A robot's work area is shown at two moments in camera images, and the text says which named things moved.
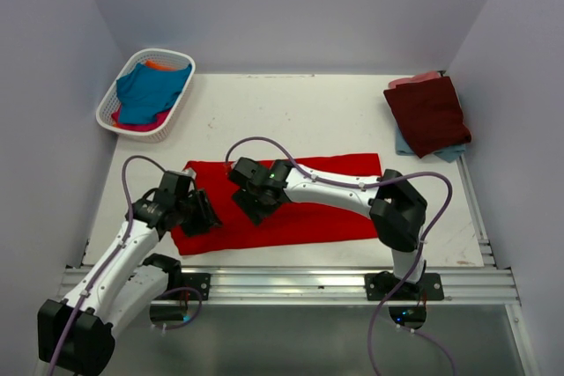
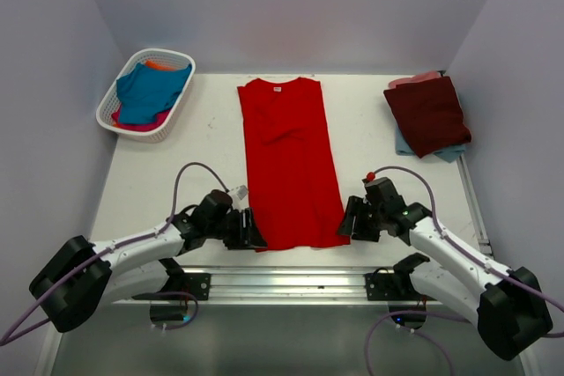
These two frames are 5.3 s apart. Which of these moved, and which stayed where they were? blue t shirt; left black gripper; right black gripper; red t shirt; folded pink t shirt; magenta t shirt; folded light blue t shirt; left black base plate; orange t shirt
Moved: red t shirt; right black gripper; left black gripper
Stayed: magenta t shirt; left black base plate; blue t shirt; orange t shirt; folded pink t shirt; folded light blue t shirt
